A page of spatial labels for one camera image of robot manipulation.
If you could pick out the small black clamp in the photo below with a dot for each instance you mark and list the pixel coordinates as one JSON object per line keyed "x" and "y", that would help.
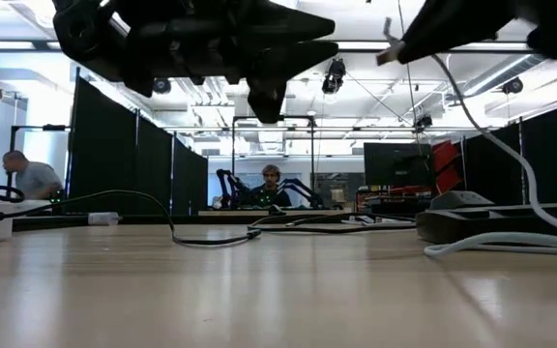
{"x": 277, "y": 211}

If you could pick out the black monitor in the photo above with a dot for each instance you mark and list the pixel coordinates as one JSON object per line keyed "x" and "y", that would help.
{"x": 394, "y": 164}

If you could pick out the black table edge rail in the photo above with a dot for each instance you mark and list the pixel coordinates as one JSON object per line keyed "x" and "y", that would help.
{"x": 211, "y": 220}

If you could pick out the person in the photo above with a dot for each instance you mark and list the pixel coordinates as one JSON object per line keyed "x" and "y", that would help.
{"x": 271, "y": 195}
{"x": 37, "y": 181}

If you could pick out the red tool cart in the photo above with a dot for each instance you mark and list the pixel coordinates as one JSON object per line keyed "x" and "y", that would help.
{"x": 389, "y": 200}

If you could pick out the background black robot arm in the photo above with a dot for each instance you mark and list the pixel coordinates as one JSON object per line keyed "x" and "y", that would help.
{"x": 225, "y": 186}
{"x": 307, "y": 193}

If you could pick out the grey USB charging hub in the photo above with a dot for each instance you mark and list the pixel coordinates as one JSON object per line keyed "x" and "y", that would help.
{"x": 460, "y": 200}

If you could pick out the black power strip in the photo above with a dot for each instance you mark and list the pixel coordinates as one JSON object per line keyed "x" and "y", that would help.
{"x": 477, "y": 224}

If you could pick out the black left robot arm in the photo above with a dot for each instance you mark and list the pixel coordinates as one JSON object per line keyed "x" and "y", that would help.
{"x": 85, "y": 34}

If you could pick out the red cabinet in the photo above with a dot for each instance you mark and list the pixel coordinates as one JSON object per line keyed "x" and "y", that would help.
{"x": 445, "y": 159}

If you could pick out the small white plug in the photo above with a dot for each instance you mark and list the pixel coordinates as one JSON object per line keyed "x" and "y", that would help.
{"x": 104, "y": 219}

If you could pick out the small beige container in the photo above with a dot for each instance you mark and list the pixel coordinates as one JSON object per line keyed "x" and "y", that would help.
{"x": 339, "y": 195}

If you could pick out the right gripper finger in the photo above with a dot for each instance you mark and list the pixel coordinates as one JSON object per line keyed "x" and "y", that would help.
{"x": 477, "y": 36}
{"x": 462, "y": 17}

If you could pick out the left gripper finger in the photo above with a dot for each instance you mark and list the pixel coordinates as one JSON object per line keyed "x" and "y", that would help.
{"x": 283, "y": 55}
{"x": 283, "y": 24}

